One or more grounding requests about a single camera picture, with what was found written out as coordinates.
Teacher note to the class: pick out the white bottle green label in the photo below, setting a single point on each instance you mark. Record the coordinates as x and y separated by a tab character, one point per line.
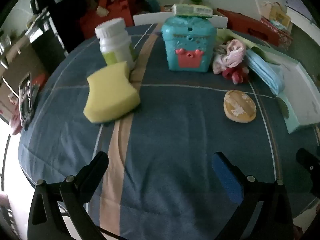
112	42

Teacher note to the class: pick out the white desk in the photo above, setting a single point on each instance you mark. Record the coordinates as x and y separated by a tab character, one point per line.
300	17

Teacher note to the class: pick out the black handheld device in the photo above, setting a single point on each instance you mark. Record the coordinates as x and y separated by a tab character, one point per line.
25	100

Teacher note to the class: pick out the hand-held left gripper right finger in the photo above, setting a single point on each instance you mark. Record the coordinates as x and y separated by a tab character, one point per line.
226	177

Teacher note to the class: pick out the stack of blue masks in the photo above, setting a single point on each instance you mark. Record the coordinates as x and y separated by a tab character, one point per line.
265	72

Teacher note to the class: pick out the green white packet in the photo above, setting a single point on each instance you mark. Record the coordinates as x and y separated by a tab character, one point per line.
190	10

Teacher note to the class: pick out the red tote bag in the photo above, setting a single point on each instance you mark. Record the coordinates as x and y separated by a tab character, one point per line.
112	12

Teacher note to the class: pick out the yellow sponge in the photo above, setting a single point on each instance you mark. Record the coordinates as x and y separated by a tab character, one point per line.
110	97

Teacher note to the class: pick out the tan gift bag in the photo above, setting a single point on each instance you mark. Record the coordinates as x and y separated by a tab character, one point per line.
277	13

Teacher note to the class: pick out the mint green tray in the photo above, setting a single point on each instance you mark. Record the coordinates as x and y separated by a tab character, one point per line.
307	100

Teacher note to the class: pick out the brown wooden cabinet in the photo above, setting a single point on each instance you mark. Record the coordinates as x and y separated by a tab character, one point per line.
20	62

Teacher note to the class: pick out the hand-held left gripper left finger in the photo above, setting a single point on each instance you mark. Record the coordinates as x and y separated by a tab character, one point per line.
96	166

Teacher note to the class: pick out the pink white ruffled cloth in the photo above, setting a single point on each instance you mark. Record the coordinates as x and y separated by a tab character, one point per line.
232	52

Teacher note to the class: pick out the red cardboard box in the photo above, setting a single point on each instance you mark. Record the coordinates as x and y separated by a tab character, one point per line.
250	27

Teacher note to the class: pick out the black appliance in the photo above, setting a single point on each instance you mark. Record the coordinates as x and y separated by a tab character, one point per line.
60	30

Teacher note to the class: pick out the blue plaid blanket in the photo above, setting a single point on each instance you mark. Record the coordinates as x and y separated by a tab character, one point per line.
175	130

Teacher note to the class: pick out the teal toy box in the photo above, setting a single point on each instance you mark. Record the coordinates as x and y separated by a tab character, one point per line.
187	40

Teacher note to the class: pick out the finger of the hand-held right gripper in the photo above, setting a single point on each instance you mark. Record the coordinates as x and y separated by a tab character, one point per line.
311	165

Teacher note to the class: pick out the red flower cloth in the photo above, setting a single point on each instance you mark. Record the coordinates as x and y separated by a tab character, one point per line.
231	73

